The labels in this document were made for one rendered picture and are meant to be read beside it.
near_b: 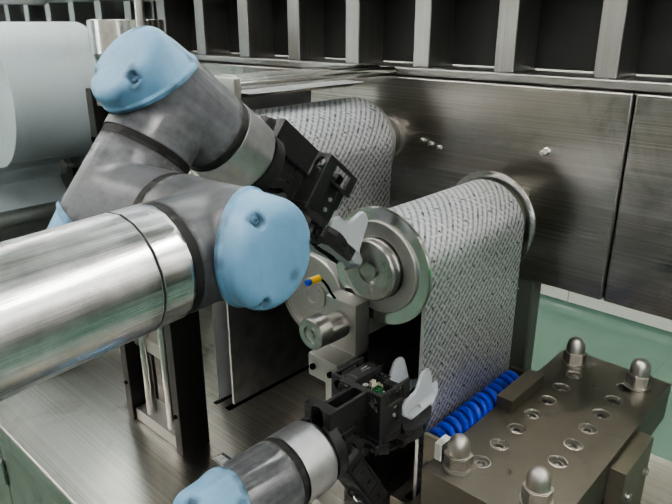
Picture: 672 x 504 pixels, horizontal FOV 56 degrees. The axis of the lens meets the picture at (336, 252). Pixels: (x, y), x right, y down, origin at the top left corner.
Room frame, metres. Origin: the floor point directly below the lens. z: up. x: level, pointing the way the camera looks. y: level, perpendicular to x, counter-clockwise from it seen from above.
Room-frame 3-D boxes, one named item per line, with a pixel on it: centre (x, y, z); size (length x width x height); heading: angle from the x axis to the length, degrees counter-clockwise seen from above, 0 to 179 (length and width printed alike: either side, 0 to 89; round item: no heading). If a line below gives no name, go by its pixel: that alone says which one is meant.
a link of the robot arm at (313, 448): (0.53, 0.04, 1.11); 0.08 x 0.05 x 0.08; 47
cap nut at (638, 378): (0.79, -0.44, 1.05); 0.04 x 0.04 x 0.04
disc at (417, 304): (0.71, -0.05, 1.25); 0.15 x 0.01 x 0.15; 47
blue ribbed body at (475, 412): (0.74, -0.20, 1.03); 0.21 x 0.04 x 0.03; 137
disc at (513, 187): (0.90, -0.23, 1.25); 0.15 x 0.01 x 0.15; 47
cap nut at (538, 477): (0.56, -0.22, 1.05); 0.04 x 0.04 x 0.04
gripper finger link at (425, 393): (0.65, -0.10, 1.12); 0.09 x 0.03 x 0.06; 136
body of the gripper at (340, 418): (0.58, -0.02, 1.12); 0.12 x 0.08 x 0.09; 137
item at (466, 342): (0.76, -0.18, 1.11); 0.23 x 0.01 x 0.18; 137
